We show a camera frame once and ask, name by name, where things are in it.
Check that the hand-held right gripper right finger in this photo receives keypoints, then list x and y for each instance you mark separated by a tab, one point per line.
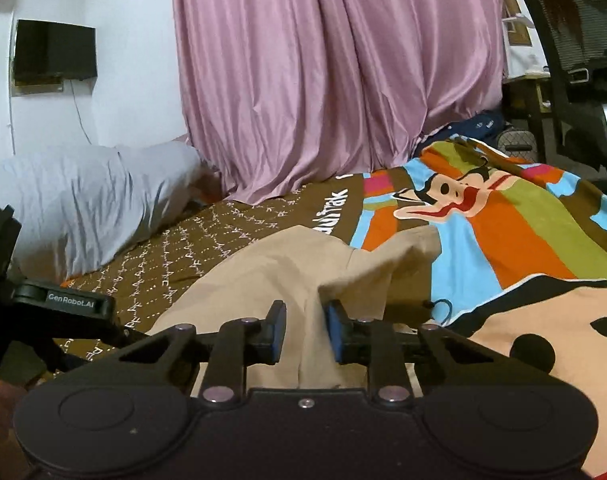
336	334

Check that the black mesh office chair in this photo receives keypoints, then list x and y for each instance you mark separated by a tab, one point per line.
578	60

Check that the navy blue bag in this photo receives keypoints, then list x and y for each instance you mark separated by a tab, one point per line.
476	127

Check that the patterned handbag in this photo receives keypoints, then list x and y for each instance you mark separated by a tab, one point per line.
517	142

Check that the wooden desk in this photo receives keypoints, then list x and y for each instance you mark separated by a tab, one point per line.
531	105

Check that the beige jacket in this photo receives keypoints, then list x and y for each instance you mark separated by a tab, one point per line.
293	270

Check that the person's left hand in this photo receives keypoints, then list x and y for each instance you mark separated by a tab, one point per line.
3	405

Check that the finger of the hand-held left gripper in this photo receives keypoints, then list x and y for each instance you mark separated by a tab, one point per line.
98	336

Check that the pink curtain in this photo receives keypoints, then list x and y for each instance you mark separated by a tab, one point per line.
323	70

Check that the printed cartoon blanket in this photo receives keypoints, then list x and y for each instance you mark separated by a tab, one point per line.
508	230

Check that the grey pillow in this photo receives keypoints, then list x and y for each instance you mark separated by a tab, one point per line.
88	200

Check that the black wall television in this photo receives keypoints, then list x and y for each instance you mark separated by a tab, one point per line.
53	50

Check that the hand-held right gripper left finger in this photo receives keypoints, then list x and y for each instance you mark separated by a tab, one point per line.
279	332

